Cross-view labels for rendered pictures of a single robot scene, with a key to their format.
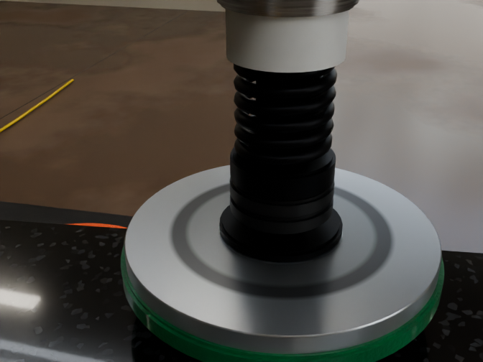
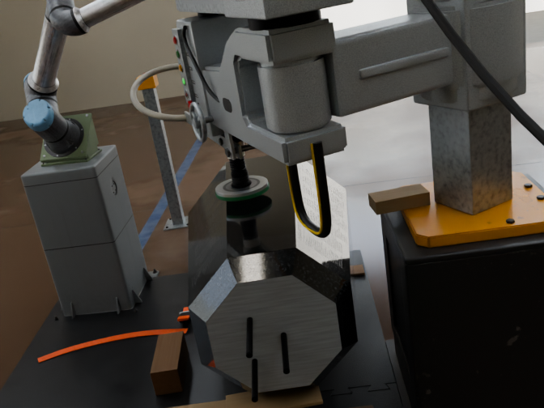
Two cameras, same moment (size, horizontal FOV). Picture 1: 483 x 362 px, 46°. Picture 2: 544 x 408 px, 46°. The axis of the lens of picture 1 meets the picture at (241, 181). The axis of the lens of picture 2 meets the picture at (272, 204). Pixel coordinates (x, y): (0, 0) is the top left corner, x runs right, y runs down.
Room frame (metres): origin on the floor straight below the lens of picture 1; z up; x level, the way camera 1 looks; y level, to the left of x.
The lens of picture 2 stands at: (0.59, 2.38, 1.70)
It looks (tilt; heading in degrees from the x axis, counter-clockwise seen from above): 21 degrees down; 261
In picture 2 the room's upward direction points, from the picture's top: 9 degrees counter-clockwise
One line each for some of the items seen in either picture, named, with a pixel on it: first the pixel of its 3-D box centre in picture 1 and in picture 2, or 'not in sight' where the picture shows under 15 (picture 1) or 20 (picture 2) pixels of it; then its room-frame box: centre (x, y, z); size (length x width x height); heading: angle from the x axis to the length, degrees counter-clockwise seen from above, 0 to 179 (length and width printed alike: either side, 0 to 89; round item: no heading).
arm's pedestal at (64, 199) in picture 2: not in sight; (90, 231); (1.11, -1.07, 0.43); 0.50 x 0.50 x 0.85; 75
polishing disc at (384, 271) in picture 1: (279, 235); (241, 185); (0.33, -0.03, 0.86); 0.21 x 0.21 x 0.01
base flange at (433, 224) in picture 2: not in sight; (473, 205); (-0.42, 0.44, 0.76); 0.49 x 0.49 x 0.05; 77
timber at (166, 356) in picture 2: not in sight; (170, 362); (0.79, -0.12, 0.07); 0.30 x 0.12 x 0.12; 80
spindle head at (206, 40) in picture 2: not in sight; (228, 78); (0.32, 0.05, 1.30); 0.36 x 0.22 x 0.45; 101
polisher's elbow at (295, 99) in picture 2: not in sight; (295, 91); (0.21, 0.62, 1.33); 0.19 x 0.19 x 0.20
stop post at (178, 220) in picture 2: not in sight; (163, 152); (0.62, -1.97, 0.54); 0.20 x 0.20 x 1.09; 77
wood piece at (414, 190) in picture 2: not in sight; (398, 198); (-0.18, 0.33, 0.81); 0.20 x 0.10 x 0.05; 175
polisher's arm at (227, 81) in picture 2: not in sight; (257, 94); (0.27, 0.36, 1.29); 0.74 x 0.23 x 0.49; 101
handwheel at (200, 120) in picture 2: not in sight; (207, 120); (0.43, 0.11, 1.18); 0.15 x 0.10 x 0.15; 101
